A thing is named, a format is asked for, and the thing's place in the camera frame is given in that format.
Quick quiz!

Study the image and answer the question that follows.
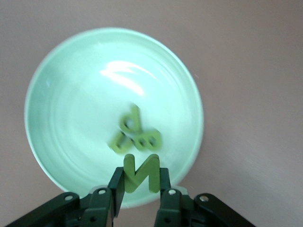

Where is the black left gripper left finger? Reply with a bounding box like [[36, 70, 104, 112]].
[[7, 166, 126, 227]]

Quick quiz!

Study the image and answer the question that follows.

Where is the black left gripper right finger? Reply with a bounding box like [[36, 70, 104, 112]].
[[153, 167, 258, 227]]

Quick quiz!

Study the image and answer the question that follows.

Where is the green letter N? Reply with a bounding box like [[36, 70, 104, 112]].
[[123, 153, 161, 194]]

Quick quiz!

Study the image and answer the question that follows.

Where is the green letter u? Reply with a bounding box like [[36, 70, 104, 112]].
[[108, 131, 134, 156]]

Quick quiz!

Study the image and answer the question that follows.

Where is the green letter B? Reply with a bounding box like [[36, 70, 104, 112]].
[[134, 131, 163, 152]]

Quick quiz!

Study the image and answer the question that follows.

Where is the green letter d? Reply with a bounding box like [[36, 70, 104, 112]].
[[118, 105, 142, 133]]

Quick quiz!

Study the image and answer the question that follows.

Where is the green plate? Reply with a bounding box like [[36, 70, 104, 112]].
[[24, 27, 204, 209]]

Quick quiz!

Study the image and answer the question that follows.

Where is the brown table mat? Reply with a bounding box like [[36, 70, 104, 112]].
[[0, 0, 303, 227]]

